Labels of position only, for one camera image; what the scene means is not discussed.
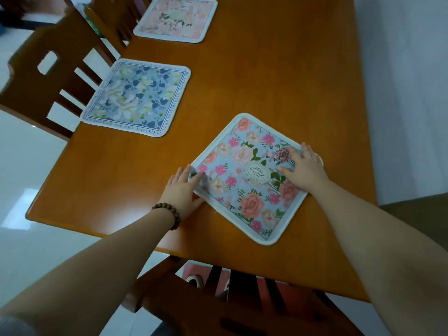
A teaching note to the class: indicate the person's left middle finger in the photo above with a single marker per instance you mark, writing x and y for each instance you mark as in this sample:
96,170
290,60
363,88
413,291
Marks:
186,173

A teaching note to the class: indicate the person's right forearm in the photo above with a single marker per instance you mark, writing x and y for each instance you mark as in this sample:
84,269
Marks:
385,262

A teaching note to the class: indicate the person's left forearm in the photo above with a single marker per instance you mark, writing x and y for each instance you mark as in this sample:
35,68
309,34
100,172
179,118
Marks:
91,276

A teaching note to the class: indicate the person's right little finger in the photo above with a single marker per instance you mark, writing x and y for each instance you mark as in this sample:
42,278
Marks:
319,160

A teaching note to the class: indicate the red seat cushion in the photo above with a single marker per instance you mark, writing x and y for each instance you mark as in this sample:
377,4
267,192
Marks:
290,297

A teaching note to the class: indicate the person's left thumb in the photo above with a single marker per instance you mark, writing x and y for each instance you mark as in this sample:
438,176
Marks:
198,202

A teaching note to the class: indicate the pink floral placemat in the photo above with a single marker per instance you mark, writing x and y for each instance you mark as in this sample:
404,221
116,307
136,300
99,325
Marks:
176,19

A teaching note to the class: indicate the person's right thumb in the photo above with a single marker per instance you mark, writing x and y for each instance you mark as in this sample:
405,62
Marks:
286,170

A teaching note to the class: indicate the wooden chair with red cushion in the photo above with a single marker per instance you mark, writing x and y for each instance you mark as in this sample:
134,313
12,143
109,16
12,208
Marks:
182,311

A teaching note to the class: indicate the person's left little finger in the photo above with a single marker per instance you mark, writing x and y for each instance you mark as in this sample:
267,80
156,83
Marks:
170,181

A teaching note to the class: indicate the person's right middle finger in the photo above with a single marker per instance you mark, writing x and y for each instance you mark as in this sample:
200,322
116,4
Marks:
304,150

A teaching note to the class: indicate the grey sleeve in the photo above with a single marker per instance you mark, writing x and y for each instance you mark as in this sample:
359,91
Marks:
14,327

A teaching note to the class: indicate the olive brown furniture piece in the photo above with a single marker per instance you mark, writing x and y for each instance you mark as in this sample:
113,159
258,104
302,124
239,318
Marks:
420,216

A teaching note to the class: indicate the wooden chair with slotted back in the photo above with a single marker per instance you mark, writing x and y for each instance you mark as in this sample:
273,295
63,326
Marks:
31,83

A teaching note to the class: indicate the blue placemat with white flowers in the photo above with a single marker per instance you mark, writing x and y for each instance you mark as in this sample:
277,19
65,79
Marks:
138,97

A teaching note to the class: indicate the person's left hand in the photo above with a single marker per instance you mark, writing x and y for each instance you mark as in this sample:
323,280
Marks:
180,195

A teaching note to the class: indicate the person's right hand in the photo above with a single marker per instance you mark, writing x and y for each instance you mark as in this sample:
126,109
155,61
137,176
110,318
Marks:
308,171

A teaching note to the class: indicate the blue placemat with pink roses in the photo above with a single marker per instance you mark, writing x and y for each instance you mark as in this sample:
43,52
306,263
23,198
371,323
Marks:
245,192

